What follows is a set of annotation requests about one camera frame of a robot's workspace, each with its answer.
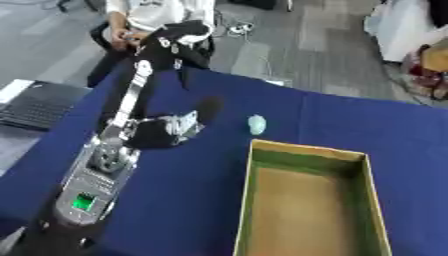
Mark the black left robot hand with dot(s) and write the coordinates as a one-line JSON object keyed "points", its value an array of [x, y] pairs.
{"points": [[153, 134]]}

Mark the cardboard box with green inside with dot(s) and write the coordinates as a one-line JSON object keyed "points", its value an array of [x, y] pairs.
{"points": [[303, 206]]}

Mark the pale green toy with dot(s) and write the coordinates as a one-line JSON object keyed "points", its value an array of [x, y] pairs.
{"points": [[256, 124]]}

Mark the black laptop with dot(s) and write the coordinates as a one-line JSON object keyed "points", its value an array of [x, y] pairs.
{"points": [[41, 106]]}

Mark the person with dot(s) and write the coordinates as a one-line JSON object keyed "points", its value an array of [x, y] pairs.
{"points": [[160, 11]]}

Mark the white cloth bundle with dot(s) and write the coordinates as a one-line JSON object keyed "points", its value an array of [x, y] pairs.
{"points": [[402, 26]]}

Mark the brown and red bag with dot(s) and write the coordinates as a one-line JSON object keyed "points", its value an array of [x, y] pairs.
{"points": [[431, 70]]}

